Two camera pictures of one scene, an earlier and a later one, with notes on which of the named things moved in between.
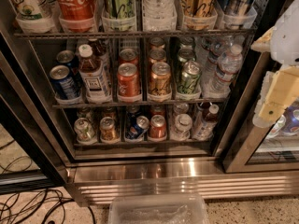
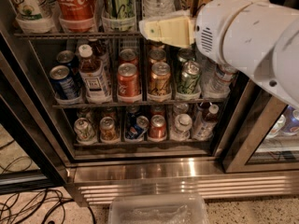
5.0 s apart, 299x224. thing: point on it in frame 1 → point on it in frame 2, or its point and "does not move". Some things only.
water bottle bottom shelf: [183, 123] does not move
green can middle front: [190, 78] does not move
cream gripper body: [288, 41] → [207, 23]
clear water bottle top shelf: [159, 8] does not move
